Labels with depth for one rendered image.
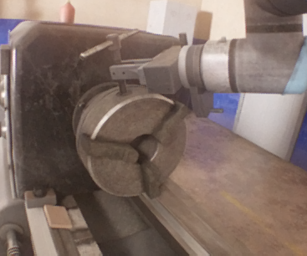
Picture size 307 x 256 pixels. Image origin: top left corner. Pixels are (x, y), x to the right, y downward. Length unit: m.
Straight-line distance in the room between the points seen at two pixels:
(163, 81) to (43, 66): 0.34
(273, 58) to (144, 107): 0.28
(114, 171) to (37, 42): 0.35
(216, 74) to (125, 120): 0.22
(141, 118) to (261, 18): 0.31
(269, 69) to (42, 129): 0.55
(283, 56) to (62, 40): 0.49
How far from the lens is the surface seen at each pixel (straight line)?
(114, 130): 0.54
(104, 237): 0.89
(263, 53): 0.40
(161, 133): 0.56
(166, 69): 0.42
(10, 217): 0.89
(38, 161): 0.76
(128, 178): 0.61
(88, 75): 0.70
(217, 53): 0.42
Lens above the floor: 1.34
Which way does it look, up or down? 18 degrees down
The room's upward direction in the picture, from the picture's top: 8 degrees clockwise
